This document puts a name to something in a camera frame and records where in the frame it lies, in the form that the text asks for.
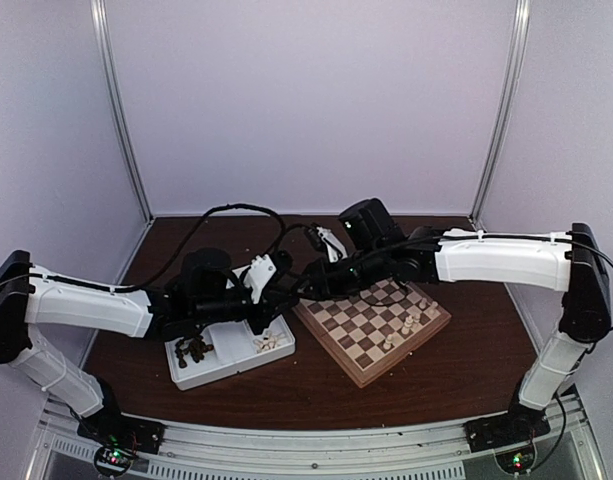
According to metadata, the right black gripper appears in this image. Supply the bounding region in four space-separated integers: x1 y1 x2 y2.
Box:
290 245 390 302

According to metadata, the light chess queen piece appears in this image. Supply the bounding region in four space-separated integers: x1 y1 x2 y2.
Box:
381 334 393 351

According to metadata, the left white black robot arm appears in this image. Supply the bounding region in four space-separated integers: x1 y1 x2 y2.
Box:
0 248 297 444

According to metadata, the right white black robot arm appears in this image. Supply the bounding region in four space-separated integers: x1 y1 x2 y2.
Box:
295 198 613 442

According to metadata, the pile of light chess pieces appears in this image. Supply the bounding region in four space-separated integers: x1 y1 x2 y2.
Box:
253 329 284 353

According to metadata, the wooden chess board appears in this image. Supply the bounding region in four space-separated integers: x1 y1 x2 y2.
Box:
294 280 451 388

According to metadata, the pile of dark chess pieces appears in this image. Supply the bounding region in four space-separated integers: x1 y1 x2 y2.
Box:
174 335 214 369

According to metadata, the left controller board with LEDs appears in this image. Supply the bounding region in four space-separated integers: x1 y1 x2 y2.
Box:
93 446 136 477

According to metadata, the controller board with leds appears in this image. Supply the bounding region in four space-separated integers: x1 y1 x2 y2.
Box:
93 446 136 477
495 450 536 475

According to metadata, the right controller board with LEDs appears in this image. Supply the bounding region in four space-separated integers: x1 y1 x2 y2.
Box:
495 450 536 475

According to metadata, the white plastic compartment tray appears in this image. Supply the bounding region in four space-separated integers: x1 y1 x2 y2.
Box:
165 316 296 391

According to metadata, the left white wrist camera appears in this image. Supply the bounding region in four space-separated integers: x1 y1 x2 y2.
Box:
238 250 293 305

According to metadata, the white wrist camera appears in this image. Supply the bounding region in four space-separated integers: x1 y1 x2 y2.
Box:
306 223 348 263
238 250 293 305

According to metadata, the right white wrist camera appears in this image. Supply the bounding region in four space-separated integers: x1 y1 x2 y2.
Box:
306 223 348 263

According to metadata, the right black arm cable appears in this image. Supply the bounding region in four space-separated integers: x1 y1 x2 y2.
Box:
273 224 317 261

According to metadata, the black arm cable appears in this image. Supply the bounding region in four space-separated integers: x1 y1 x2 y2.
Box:
110 202 287 294
273 224 317 261

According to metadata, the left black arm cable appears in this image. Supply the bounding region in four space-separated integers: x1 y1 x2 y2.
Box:
110 202 287 294

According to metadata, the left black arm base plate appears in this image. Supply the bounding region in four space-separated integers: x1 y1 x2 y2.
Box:
77 415 165 454

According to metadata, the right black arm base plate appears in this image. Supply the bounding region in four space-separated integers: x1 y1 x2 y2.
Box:
464 412 551 453

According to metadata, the front aluminium frame rail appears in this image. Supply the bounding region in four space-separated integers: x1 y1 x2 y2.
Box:
21 393 609 479

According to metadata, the right aluminium frame post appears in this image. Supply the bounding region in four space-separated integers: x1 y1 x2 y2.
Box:
469 0 531 228

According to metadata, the aluminium frame post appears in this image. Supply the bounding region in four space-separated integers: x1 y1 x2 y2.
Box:
90 0 154 224
469 0 531 228

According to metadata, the left aluminium frame post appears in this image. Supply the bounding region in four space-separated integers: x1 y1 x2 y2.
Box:
90 0 154 224

